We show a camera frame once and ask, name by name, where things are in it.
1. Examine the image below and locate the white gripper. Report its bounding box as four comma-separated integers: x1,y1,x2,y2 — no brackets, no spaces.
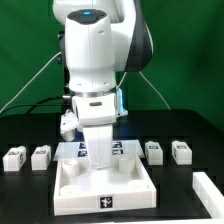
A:
72,93,116,168

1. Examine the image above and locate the white square tabletop part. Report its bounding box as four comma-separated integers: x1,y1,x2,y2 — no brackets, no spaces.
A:
53,155,156,216

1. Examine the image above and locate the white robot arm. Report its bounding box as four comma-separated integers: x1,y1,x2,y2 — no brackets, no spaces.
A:
53,0,153,168

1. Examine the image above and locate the white marker sheet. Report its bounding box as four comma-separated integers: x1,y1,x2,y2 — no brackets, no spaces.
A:
53,140,145,161

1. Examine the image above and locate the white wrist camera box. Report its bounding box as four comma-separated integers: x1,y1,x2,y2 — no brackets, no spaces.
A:
60,109,83,142

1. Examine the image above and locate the black camera stand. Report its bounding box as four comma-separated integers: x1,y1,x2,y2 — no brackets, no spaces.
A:
57,31,71,113

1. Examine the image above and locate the black cable left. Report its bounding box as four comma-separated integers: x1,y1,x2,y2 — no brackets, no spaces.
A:
0,95,74,118

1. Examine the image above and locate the white cable right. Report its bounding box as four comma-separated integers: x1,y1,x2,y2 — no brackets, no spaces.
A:
116,69,172,111

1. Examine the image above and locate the white cable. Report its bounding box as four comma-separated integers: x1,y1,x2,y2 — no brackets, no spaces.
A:
0,51,64,115
116,69,172,111

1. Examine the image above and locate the white cable left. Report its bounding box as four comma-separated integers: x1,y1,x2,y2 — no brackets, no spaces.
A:
0,51,64,115

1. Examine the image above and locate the white obstacle rail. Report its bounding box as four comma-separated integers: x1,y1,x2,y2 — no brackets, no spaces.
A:
192,172,224,218

